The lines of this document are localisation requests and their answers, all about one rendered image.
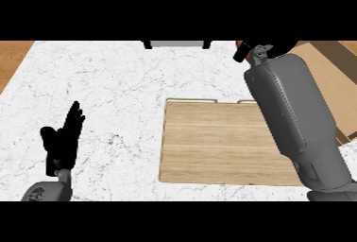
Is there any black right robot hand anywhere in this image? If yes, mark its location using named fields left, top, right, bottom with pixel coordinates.
left=231, top=41, right=299, bottom=63

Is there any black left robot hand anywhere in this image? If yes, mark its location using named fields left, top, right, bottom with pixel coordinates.
left=38, top=100, right=87, bottom=178

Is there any pale wooden tray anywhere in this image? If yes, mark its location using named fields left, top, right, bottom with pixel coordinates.
left=157, top=97, right=305, bottom=187

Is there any brown cardboard box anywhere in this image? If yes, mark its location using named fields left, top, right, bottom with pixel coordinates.
left=289, top=41, right=357, bottom=147

